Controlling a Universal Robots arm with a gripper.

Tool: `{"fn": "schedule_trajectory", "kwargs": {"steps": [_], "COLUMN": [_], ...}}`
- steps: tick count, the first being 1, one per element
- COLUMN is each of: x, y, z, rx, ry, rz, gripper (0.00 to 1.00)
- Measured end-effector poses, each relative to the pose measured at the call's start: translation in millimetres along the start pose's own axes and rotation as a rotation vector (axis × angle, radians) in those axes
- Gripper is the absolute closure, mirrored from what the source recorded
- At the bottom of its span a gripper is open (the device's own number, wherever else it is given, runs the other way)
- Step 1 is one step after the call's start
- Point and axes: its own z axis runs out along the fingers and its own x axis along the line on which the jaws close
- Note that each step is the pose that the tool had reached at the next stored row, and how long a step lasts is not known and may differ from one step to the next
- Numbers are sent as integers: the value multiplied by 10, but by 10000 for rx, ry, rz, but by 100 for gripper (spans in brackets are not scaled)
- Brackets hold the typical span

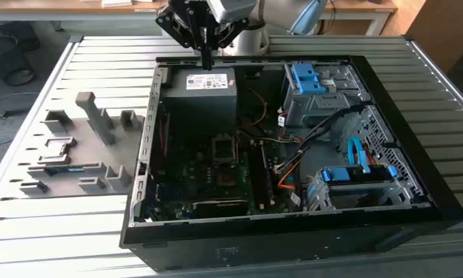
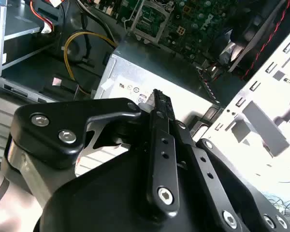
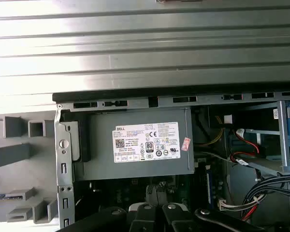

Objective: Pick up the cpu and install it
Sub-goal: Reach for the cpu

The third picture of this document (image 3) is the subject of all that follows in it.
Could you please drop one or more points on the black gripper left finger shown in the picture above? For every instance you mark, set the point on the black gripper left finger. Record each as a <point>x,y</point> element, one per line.
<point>142,217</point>

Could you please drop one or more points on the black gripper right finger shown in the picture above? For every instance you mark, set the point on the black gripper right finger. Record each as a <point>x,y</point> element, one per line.
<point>176,217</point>

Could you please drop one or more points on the green motherboard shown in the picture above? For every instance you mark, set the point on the green motherboard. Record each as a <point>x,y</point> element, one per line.
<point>183,195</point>

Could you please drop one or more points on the grey power supply unit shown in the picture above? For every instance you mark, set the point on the grey power supply unit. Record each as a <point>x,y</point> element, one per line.
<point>99,145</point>

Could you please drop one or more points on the tall metal drive cage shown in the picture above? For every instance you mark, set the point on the tall metal drive cage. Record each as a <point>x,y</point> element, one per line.
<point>263,166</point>

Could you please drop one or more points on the black PC case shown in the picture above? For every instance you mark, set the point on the black PC case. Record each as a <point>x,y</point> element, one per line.
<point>99,96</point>

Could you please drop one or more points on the grey parts rack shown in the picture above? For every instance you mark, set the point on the grey parts rack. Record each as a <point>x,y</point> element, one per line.
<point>14,174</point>

